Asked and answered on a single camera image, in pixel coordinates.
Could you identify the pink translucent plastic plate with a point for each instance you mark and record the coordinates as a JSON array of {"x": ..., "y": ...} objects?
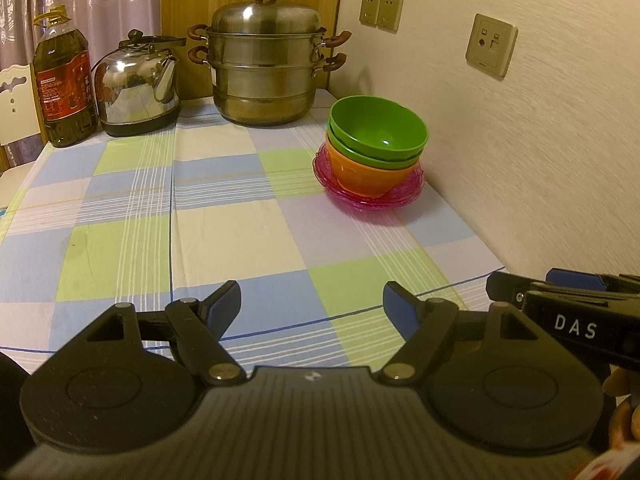
[
  {"x": 327, "y": 186},
  {"x": 320, "y": 165},
  {"x": 360, "y": 204}
]

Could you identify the person's right hand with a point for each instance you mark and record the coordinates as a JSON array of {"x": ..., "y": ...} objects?
[{"x": 627, "y": 425}]

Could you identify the green plastic bowl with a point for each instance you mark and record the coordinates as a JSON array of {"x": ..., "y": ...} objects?
[
  {"x": 380, "y": 125},
  {"x": 372, "y": 163}
]

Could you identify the cooking oil bottle red label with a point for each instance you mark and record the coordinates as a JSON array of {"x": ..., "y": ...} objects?
[{"x": 65, "y": 90}]

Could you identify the stainless steel kettle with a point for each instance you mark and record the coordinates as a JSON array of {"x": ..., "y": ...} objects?
[{"x": 135, "y": 90}]

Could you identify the checked pastel tablecloth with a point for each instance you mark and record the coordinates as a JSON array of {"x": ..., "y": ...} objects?
[{"x": 225, "y": 240}]

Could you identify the white wooden chair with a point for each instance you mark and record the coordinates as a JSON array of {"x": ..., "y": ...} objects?
[{"x": 15, "y": 105}]

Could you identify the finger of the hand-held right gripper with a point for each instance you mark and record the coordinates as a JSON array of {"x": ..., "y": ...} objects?
[
  {"x": 505, "y": 287},
  {"x": 567, "y": 276}
]

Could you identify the orange plastic bowl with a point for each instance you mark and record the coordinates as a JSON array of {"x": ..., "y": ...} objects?
[{"x": 370, "y": 182}]

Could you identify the beige wall data socket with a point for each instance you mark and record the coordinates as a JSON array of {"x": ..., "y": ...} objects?
[{"x": 491, "y": 45}]

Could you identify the stainless steel steamer pot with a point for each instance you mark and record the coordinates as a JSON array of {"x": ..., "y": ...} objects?
[{"x": 265, "y": 70}]

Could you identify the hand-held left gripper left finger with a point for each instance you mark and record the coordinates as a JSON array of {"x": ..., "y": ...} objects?
[{"x": 222, "y": 310}]

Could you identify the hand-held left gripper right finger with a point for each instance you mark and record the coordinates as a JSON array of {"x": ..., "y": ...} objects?
[{"x": 400, "y": 312}]

